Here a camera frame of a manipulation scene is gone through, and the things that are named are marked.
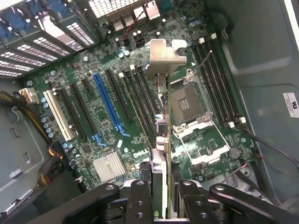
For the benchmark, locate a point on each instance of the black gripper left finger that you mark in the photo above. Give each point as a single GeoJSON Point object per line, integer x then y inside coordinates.
{"type": "Point", "coordinates": [137, 203]}

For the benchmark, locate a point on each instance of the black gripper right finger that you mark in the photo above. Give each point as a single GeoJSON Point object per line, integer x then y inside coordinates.
{"type": "Point", "coordinates": [198, 207]}

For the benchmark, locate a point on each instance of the silver chipset heatsink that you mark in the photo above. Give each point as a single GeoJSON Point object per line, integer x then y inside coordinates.
{"type": "Point", "coordinates": [109, 166]}

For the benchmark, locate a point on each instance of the metal socket cover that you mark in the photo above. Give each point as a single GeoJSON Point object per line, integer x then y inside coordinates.
{"type": "Point", "coordinates": [205, 152]}

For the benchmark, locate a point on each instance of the round coin cell battery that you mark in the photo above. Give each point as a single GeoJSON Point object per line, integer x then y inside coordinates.
{"type": "Point", "coordinates": [234, 152]}

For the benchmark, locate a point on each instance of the CPU socket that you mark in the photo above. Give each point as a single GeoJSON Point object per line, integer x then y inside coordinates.
{"type": "Point", "coordinates": [189, 102]}

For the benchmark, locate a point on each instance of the blue expansion slot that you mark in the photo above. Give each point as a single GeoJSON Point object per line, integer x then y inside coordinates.
{"type": "Point", "coordinates": [107, 100]}

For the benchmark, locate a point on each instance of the white expansion slot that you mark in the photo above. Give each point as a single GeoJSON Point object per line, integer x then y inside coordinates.
{"type": "Point", "coordinates": [58, 114]}

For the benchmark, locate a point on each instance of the thin metal locking lever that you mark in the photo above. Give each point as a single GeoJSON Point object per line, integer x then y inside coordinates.
{"type": "Point", "coordinates": [201, 62]}

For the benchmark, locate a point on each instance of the green motherboard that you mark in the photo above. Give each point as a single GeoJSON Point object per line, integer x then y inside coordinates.
{"type": "Point", "coordinates": [77, 70]}

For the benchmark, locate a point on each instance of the open black PC case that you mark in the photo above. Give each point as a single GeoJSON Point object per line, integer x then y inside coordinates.
{"type": "Point", "coordinates": [257, 70]}

